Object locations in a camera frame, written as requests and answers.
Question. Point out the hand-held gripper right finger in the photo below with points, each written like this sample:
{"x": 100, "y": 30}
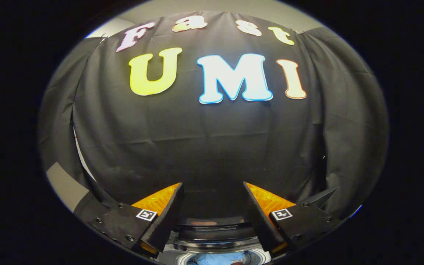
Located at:
{"x": 260, "y": 221}

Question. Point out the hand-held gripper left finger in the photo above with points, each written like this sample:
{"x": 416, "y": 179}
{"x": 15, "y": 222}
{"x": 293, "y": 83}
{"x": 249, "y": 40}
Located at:
{"x": 166, "y": 221}

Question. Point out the light blue polo shirt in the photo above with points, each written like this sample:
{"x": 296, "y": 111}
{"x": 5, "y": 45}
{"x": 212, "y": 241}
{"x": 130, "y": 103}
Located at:
{"x": 219, "y": 259}

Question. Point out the black backdrop cloth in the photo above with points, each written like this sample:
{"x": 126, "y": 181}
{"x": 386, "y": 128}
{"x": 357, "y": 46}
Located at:
{"x": 215, "y": 140}

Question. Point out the grey cabinet with dark top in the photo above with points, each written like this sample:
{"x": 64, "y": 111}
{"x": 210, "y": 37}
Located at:
{"x": 64, "y": 184}

